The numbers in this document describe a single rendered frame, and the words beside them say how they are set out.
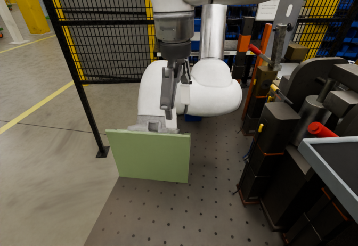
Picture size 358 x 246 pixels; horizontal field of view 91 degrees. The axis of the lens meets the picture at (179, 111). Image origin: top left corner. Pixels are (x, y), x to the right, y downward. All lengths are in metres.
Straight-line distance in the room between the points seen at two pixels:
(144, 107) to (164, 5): 0.36
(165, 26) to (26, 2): 7.31
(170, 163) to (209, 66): 0.37
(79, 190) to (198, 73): 1.38
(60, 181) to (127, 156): 1.23
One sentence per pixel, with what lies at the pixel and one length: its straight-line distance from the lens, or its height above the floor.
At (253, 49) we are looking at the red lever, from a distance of 0.76.
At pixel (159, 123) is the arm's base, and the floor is 0.94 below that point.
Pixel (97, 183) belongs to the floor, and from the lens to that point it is 1.71.
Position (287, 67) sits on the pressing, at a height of 1.00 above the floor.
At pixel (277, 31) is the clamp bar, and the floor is 1.19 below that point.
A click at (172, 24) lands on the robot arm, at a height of 1.26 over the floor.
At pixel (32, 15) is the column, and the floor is 0.56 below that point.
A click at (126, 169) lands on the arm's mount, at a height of 0.75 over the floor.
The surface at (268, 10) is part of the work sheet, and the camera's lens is 1.37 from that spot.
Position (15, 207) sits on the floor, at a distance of 1.90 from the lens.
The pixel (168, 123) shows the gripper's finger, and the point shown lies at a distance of 0.47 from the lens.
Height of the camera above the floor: 1.33
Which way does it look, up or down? 36 degrees down
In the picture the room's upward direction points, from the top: straight up
